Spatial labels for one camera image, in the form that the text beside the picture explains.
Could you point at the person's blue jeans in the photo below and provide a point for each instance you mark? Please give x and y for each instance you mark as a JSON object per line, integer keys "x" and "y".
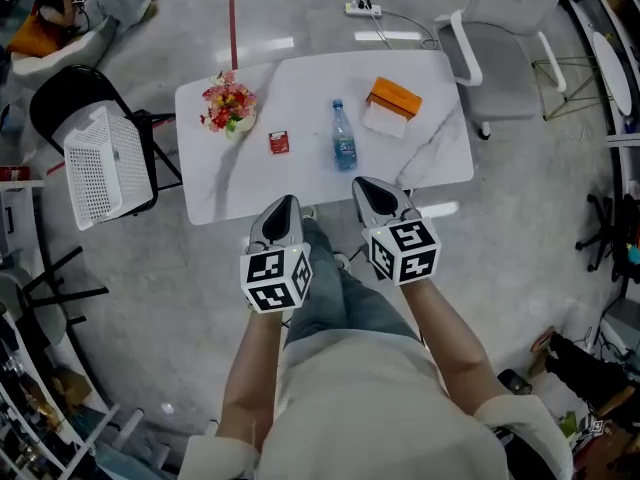
{"x": 340, "y": 298}

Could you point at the clear plastic water bottle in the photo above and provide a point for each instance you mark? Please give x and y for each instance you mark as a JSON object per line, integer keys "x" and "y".
{"x": 344, "y": 143}

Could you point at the person's white shirt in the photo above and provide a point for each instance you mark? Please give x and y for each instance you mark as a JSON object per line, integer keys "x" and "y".
{"x": 370, "y": 418}

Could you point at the black folding chair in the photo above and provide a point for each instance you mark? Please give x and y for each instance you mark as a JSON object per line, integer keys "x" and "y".
{"x": 75, "y": 93}

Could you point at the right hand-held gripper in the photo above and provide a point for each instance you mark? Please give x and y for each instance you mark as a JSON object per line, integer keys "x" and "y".
{"x": 405, "y": 253}

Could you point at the person's white shoe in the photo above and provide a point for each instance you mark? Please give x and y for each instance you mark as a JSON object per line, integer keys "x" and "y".
{"x": 343, "y": 262}
{"x": 310, "y": 212}

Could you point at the person's left forearm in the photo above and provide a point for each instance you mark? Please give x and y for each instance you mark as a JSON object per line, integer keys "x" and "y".
{"x": 247, "y": 383}

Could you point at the white perforated plastic basket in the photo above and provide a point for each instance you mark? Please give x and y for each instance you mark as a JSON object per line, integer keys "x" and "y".
{"x": 107, "y": 168}

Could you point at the white power strip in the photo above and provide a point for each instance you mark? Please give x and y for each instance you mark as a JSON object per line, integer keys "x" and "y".
{"x": 363, "y": 9}

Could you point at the white storage shelf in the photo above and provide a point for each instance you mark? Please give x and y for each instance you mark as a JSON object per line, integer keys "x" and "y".
{"x": 35, "y": 418}

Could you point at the small red packet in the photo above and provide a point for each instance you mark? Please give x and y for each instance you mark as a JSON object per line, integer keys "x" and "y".
{"x": 278, "y": 142}

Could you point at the white armchair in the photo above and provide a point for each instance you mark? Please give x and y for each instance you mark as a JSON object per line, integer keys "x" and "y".
{"x": 55, "y": 60}

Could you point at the black office chair base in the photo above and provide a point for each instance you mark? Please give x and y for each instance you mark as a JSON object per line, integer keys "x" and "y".
{"x": 602, "y": 233}

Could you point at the orange tissue box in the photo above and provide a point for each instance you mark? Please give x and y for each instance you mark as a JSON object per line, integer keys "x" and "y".
{"x": 395, "y": 99}

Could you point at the round white side table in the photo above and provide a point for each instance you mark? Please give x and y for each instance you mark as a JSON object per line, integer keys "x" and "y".
{"x": 612, "y": 68}

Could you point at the orange cushion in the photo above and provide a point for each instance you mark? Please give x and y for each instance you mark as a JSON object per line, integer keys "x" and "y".
{"x": 32, "y": 35}

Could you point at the black floor stand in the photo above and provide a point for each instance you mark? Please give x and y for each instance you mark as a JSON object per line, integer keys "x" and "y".
{"x": 55, "y": 288}

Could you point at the red floor tape strip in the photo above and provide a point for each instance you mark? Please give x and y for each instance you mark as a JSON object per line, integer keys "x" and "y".
{"x": 233, "y": 18}

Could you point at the grey office chair white frame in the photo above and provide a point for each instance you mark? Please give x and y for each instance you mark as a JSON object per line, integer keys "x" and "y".
{"x": 495, "y": 68}

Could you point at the white marble table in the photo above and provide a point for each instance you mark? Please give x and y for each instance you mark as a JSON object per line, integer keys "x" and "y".
{"x": 310, "y": 178}

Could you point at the white side desk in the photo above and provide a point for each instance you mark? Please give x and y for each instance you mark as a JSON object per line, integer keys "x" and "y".
{"x": 17, "y": 218}

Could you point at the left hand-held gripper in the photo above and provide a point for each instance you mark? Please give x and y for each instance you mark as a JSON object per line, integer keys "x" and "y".
{"x": 275, "y": 278}

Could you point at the flower bouquet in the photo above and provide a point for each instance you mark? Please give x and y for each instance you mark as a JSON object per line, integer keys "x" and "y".
{"x": 229, "y": 103}

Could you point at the person's right forearm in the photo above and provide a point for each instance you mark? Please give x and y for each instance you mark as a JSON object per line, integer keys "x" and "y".
{"x": 450, "y": 348}

